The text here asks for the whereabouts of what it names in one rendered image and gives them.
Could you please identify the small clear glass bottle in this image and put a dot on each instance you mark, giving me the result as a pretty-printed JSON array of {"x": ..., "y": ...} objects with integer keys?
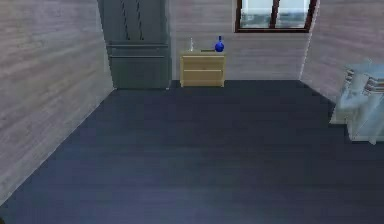
[{"x": 191, "y": 46}]

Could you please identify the flat dark book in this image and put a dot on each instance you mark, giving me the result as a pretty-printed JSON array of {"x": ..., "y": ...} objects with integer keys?
[{"x": 207, "y": 50}]

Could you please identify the light wooden drawer chest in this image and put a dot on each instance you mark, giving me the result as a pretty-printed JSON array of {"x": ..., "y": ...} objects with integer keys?
[{"x": 202, "y": 70}]

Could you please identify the pale blue glass table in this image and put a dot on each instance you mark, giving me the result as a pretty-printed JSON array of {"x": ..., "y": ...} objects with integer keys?
[{"x": 361, "y": 100}]

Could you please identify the dark brown framed window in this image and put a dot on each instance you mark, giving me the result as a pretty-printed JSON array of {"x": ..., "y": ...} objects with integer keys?
[{"x": 274, "y": 15}]

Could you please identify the dark grey wardrobe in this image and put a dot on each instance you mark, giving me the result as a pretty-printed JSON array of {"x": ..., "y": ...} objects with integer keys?
[{"x": 140, "y": 63}]

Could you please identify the blue round vase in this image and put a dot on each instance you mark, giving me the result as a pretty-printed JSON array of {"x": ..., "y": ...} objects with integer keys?
[{"x": 219, "y": 46}]

